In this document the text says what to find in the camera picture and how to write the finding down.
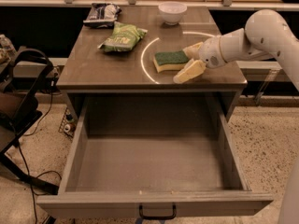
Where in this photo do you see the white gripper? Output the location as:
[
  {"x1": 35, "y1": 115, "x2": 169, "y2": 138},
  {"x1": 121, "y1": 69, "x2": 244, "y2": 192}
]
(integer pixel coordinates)
[{"x1": 173, "y1": 36, "x2": 223, "y2": 84}]

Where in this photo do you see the green and yellow sponge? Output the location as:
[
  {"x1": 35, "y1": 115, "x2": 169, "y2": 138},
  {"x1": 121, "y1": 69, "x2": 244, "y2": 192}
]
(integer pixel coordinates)
[{"x1": 153, "y1": 50, "x2": 189, "y2": 73}]

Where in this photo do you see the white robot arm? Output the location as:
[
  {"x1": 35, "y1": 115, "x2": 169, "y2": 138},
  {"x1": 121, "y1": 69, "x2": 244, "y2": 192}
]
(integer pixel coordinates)
[{"x1": 174, "y1": 9, "x2": 299, "y2": 224}]

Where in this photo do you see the white bowl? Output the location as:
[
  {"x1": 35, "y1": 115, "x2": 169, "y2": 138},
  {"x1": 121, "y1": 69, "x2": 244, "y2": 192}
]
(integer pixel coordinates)
[{"x1": 158, "y1": 2, "x2": 187, "y2": 25}]

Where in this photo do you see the green chip bag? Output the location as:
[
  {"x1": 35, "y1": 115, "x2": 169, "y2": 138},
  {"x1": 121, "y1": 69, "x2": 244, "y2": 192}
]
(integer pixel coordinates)
[{"x1": 98, "y1": 21, "x2": 148, "y2": 52}]

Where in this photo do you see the grey wooden cabinet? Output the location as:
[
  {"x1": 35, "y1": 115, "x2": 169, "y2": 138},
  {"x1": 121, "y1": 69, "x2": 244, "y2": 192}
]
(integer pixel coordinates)
[{"x1": 57, "y1": 6, "x2": 247, "y2": 116}]

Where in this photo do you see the dark snack bag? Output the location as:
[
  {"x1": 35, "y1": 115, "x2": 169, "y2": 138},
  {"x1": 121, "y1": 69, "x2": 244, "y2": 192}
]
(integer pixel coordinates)
[{"x1": 83, "y1": 3, "x2": 121, "y2": 28}]

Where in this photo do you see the open grey drawer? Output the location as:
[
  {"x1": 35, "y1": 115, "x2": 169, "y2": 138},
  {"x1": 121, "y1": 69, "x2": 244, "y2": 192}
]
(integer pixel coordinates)
[{"x1": 37, "y1": 93, "x2": 273, "y2": 218}]

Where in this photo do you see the black chair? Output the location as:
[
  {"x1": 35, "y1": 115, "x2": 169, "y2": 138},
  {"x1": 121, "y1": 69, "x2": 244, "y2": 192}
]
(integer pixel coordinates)
[{"x1": 0, "y1": 47, "x2": 59, "y2": 195}]

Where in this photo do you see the clear plastic bottle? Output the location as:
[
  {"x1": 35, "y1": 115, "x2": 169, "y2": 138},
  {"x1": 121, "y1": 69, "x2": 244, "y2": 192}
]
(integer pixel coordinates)
[{"x1": 0, "y1": 35, "x2": 16, "y2": 57}]

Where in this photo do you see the wire basket with items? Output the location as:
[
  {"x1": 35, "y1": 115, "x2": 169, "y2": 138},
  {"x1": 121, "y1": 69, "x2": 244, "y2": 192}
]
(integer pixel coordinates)
[{"x1": 59, "y1": 108, "x2": 77, "y2": 138}]

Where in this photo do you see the black floor cable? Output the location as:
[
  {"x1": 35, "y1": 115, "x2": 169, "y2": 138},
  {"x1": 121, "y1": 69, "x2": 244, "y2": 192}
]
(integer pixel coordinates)
[{"x1": 12, "y1": 77, "x2": 63, "y2": 224}]

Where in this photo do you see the black drawer handle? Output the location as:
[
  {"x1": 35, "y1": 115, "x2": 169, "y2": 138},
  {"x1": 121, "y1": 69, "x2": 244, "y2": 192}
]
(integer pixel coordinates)
[{"x1": 138, "y1": 204, "x2": 177, "y2": 220}]

